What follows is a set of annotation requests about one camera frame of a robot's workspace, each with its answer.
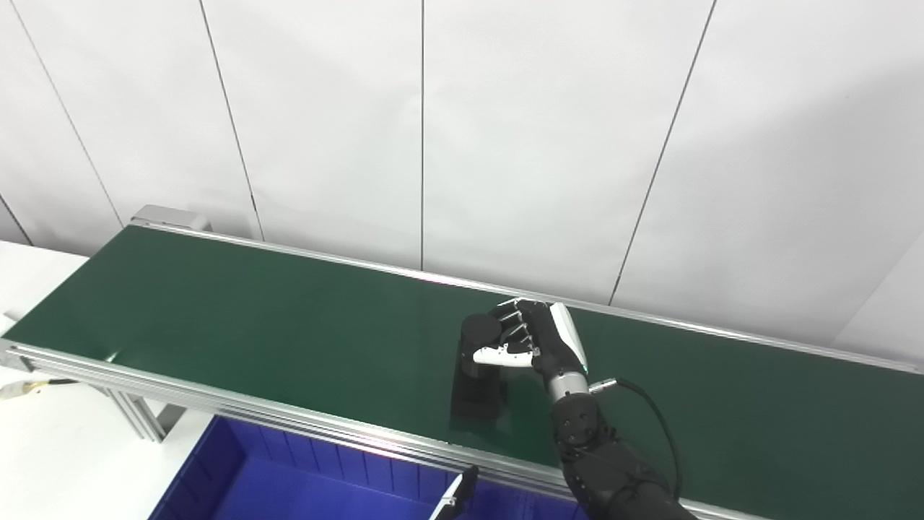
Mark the blue plastic bin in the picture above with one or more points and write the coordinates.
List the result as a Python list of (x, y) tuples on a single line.
[(289, 491), (563, 510)]

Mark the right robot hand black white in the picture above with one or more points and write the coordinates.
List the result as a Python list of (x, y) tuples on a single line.
[(552, 343)]

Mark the grey conveyor motor housing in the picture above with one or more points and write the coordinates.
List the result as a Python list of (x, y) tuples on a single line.
[(170, 217)]

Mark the green conveyor belt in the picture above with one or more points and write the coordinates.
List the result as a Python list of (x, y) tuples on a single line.
[(289, 325), (216, 401)]

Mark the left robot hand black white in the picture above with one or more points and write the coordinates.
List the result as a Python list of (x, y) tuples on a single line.
[(458, 498)]

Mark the black cylinder block part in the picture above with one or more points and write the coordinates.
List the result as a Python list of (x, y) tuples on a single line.
[(476, 390)]

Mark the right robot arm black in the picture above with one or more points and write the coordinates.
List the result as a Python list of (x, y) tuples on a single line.
[(606, 469)]

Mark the aluminium conveyor leg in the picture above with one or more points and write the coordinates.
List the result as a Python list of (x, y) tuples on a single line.
[(141, 415)]

